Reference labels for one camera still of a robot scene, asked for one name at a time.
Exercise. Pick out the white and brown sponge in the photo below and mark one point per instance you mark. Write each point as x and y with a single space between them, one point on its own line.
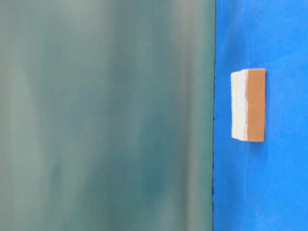
248 104

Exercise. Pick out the blue table cloth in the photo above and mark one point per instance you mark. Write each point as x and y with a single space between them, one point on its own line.
262 186

